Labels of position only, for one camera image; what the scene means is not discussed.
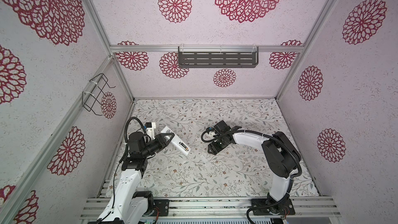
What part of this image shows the black wire wall basket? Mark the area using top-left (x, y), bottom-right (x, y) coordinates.
top-left (81, 73), bottom-right (117, 119)

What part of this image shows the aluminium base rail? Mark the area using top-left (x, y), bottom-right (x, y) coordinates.
top-left (78, 197), bottom-right (342, 220)

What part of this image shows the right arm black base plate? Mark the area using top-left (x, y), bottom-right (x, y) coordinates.
top-left (251, 198), bottom-right (296, 216)

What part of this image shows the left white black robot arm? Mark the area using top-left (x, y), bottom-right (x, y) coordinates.
top-left (94, 132), bottom-right (175, 224)

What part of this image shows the grey slotted wall shelf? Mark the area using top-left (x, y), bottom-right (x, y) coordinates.
top-left (177, 47), bottom-right (259, 68)

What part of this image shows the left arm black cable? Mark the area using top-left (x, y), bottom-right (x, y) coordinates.
top-left (123, 116), bottom-right (147, 162)

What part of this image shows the white battery cover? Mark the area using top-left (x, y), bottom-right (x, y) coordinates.
top-left (200, 155), bottom-right (209, 164)

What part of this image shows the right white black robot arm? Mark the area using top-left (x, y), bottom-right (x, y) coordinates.
top-left (201, 121), bottom-right (302, 203)

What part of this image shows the black AAA battery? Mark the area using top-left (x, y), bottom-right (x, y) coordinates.
top-left (179, 142), bottom-right (189, 151)

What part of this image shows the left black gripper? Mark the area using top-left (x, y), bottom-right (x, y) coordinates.
top-left (141, 133), bottom-right (174, 158)

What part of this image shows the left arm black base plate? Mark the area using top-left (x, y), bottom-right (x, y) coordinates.
top-left (144, 199), bottom-right (170, 217)

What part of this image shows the white remote control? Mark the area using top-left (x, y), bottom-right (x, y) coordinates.
top-left (160, 126), bottom-right (191, 156)

